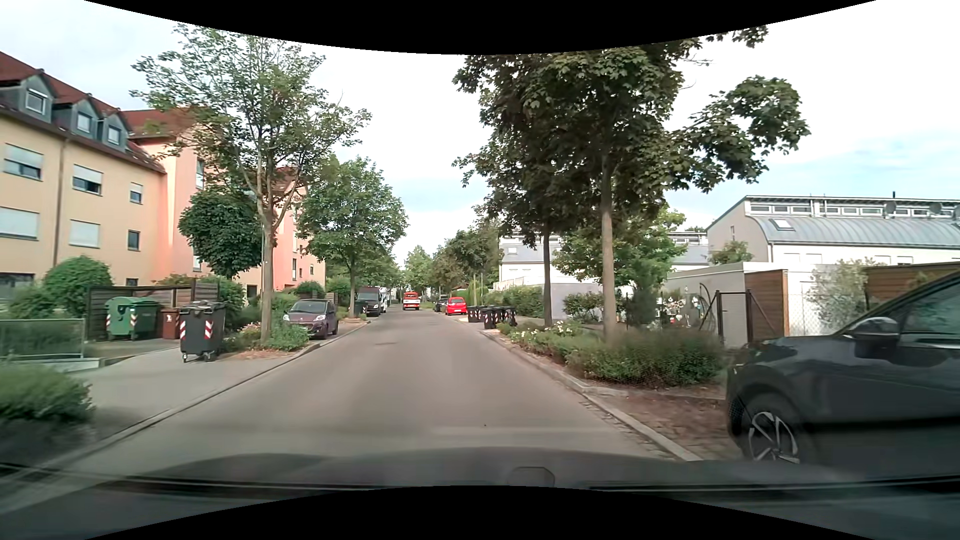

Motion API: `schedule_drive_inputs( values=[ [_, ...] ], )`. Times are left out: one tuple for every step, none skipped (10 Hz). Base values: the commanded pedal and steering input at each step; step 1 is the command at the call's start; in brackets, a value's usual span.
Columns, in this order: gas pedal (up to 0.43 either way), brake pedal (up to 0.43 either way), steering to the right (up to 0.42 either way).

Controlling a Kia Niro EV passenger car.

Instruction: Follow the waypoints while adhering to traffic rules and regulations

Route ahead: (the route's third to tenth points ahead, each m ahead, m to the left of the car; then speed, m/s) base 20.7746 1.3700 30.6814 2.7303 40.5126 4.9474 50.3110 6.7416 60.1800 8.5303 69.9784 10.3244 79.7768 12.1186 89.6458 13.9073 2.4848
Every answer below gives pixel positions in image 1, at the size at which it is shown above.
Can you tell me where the brown wooden fence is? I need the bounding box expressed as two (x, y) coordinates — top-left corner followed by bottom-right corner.
(862, 261), (960, 310)

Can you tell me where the grey paved pavement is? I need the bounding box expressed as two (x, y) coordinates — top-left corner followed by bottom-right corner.
(0, 318), (372, 466)

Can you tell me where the black wheeled waste bin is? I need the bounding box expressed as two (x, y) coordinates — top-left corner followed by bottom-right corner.
(178, 300), (227, 363)

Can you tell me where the white building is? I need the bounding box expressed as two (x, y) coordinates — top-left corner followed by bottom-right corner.
(496, 231), (710, 318)

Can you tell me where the large dark-leaved tree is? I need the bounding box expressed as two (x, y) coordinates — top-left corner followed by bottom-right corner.
(453, 27), (811, 346)

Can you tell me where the metal mesh fence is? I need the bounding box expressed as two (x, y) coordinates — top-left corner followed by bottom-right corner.
(0, 318), (87, 361)

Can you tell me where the beige apartment building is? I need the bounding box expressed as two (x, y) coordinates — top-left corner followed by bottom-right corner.
(0, 51), (168, 301)

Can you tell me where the row of black bins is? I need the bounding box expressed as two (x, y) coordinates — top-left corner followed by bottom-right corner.
(466, 304), (519, 330)

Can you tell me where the pink apartment building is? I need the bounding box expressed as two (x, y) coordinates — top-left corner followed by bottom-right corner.
(122, 107), (328, 298)

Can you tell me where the dark grey parked car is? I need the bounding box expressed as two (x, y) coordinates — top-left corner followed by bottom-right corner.
(724, 270), (960, 475)

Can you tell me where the row of trees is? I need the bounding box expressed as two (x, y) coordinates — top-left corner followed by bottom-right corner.
(375, 217), (504, 305)

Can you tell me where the dark wooden bin enclosure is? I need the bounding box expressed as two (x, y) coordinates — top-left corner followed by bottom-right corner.
(86, 279), (220, 342)

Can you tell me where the low green hedge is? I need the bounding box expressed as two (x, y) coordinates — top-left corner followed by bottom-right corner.
(0, 363), (96, 426)

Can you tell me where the grey garage with wooden panel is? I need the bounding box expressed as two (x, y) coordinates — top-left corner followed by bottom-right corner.
(663, 261), (790, 348)

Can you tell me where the round-crowned tree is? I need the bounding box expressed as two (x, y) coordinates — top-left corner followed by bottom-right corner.
(297, 156), (410, 318)

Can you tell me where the round green bush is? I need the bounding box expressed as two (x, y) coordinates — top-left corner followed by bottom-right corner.
(41, 255), (114, 319)

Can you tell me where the tall thin tree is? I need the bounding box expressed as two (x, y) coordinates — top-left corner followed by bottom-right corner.
(132, 23), (372, 344)

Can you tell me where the car's own bonnet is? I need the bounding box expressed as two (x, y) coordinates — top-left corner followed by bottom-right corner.
(0, 447), (960, 540)

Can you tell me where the planted bed with bushes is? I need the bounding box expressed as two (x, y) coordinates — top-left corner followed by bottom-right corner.
(495, 318), (727, 389)

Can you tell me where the grey building with curved roof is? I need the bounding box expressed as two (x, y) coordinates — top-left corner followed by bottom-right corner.
(705, 195), (960, 267)

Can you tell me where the grey asphalt road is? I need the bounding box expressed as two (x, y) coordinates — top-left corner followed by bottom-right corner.
(71, 306), (661, 476)

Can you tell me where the dark parked van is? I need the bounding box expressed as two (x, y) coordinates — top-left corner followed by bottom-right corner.
(354, 285), (387, 318)

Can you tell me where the green waste container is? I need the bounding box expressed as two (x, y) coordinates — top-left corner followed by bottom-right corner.
(104, 296), (162, 342)

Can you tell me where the dark purple parked car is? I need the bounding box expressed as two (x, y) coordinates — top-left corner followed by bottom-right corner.
(282, 298), (340, 340)

